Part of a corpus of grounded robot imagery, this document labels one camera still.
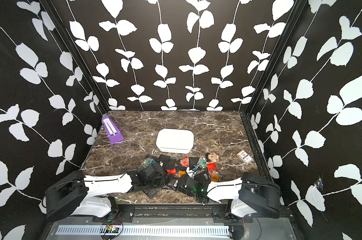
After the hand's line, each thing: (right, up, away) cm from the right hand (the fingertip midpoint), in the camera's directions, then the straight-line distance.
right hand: (173, 183), depth 82 cm
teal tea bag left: (-17, +9, +11) cm, 22 cm away
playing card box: (+45, +13, +11) cm, 48 cm away
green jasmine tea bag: (+18, +9, +11) cm, 22 cm away
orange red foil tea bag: (0, +5, +6) cm, 8 cm away
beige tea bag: (+25, +12, +13) cm, 31 cm away
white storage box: (0, +23, +14) cm, 27 cm away
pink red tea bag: (+6, +10, +10) cm, 16 cm away
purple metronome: (-41, +26, +16) cm, 51 cm away
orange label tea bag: (+24, +3, +4) cm, 24 cm away
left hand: (-1, +2, +1) cm, 2 cm away
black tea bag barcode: (+12, +10, +11) cm, 18 cm away
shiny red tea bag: (+23, +8, +8) cm, 26 cm away
